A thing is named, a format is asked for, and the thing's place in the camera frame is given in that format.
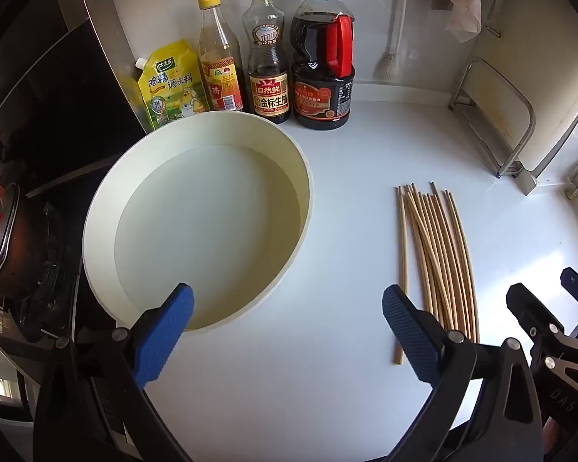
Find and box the yellow-cap vinegar bottle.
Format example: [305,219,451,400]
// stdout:
[196,0,245,112]

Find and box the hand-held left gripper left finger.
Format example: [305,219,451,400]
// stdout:
[34,283,195,462]

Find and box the yellow seasoning pouch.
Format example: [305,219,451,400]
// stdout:
[135,40,210,132]

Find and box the hanging beige cloth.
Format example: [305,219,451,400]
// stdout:
[445,0,485,42]

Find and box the stainless steel range hood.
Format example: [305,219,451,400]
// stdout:
[0,0,148,193]

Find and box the metal cutting board rack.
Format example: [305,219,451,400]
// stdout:
[448,57,538,179]

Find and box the white cutting board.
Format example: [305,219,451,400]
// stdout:
[467,0,578,196]

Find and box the yellow-cap soy sauce bottle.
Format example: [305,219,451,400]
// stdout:
[242,0,291,125]

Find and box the hanging white brush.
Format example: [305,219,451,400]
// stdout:
[373,0,410,82]

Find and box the white round basin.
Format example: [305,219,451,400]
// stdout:
[82,112,315,333]

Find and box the pot with glass lid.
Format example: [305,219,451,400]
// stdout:
[0,183,34,294]

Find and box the bundle of wooden chopsticks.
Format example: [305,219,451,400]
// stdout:
[391,182,480,365]

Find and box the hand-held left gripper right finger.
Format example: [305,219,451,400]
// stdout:
[382,285,545,462]

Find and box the black gas stove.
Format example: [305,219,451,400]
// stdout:
[0,192,92,347]

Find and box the large red-handled soy sauce jug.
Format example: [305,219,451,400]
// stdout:
[289,0,356,131]

